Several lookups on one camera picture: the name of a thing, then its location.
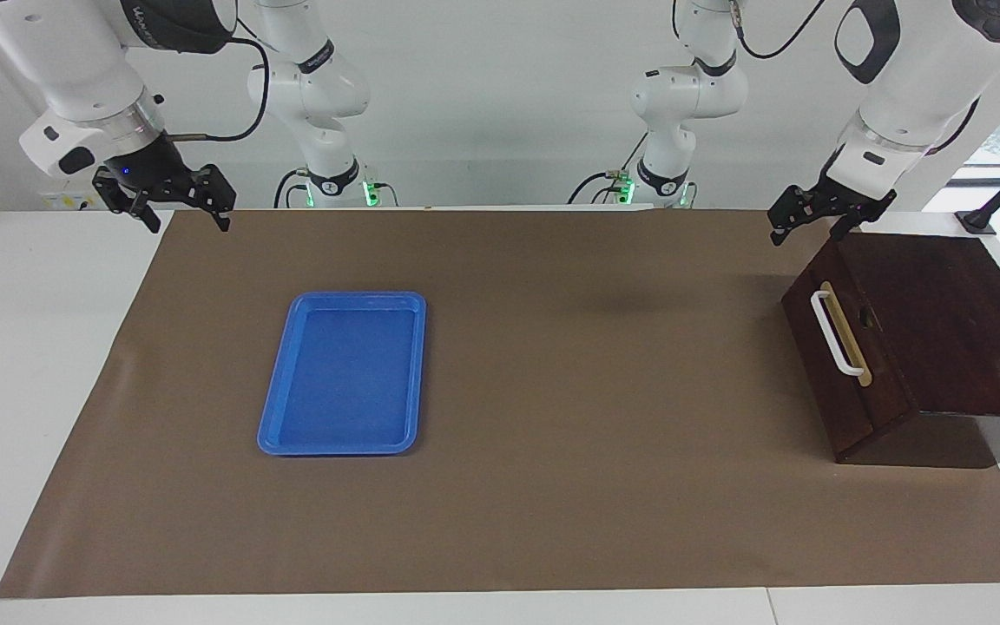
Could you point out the white wall socket box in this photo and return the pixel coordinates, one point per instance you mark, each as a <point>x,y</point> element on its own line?
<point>66,201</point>

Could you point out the dark wooden cabinet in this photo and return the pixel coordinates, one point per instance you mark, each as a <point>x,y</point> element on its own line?
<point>969,330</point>

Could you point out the blue plastic tray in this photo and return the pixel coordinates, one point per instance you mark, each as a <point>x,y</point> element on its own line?
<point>344,382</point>

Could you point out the brown table mat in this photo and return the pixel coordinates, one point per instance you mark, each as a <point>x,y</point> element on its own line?
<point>595,434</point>

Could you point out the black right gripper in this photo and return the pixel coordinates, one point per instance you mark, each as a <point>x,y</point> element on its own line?
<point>153,169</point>

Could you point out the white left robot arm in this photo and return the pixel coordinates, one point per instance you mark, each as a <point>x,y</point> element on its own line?
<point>925,87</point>

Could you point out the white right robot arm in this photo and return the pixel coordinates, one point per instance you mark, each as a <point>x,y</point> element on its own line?
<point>75,69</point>

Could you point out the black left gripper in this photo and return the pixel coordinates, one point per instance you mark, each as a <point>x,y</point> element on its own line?
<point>847,198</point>

